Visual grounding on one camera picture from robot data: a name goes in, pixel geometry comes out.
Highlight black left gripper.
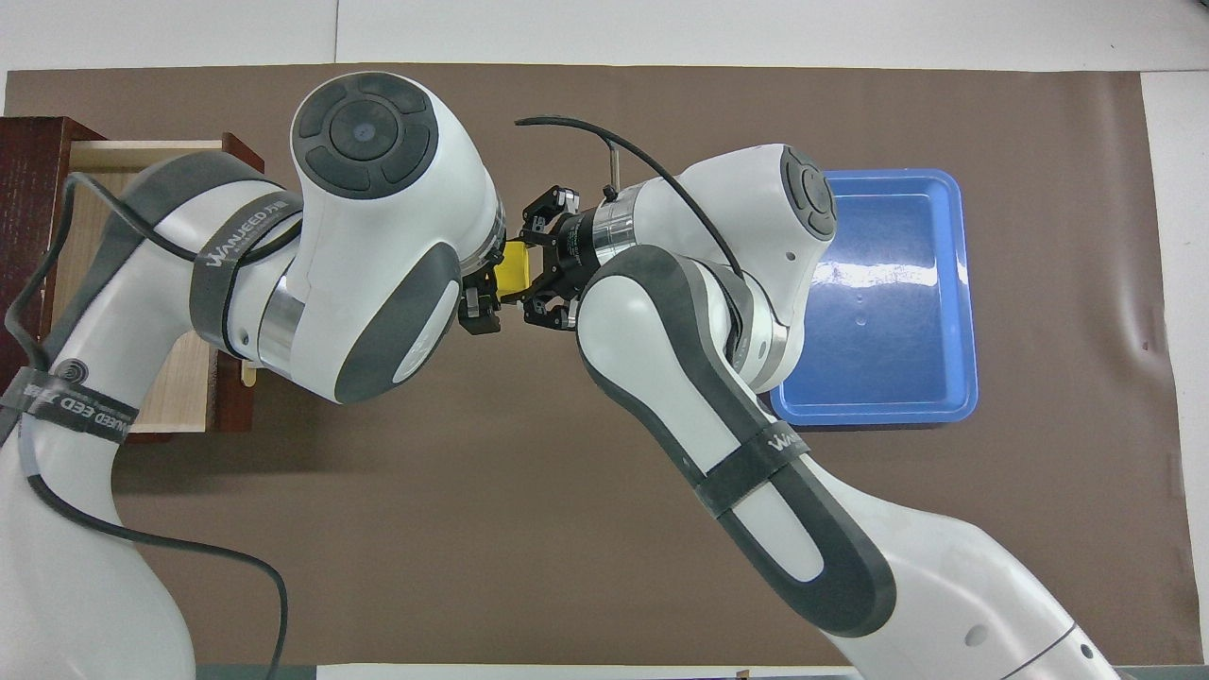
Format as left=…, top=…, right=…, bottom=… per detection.
left=459, top=263, right=502, bottom=338

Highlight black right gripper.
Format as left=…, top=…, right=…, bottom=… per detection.
left=500, top=185, right=607, bottom=332

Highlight yellow cube block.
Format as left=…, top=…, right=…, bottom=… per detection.
left=498, top=239, right=540, bottom=295

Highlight brown table mat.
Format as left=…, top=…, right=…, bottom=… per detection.
left=0, top=64, right=1205, bottom=667

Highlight blue plastic tray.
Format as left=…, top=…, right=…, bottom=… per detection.
left=770, top=168, right=979, bottom=426

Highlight dark wooden cabinet box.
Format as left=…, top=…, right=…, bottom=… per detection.
left=0, top=115, right=176, bottom=447

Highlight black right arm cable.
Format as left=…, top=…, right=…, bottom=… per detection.
left=515, top=115, right=757, bottom=294

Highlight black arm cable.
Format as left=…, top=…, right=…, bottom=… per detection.
left=515, top=115, right=757, bottom=294
left=5, top=175, right=308, bottom=680

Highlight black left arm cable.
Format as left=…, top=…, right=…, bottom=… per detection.
left=5, top=175, right=308, bottom=680

